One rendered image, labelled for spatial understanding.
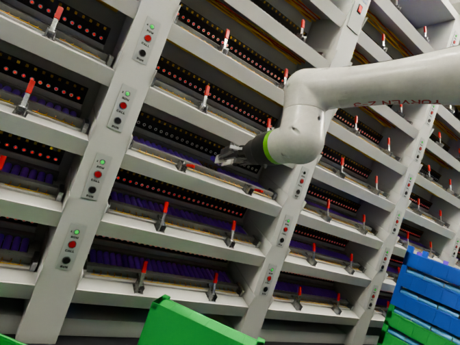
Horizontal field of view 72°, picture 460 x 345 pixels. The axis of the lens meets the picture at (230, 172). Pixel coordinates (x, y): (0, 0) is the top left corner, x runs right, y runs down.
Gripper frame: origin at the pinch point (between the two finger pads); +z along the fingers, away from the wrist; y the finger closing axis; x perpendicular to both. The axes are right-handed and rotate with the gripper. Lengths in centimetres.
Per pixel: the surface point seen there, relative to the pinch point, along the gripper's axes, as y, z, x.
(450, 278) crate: -82, -33, 20
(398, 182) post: -99, -1, -23
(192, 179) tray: 9.4, 0.3, 9.7
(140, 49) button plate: 36.6, -7.5, -17.4
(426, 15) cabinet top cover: -90, -13, -110
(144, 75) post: 33.4, -5.8, -11.8
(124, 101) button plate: 35.9, -4.1, -3.2
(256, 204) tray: -17.8, 1.9, 10.5
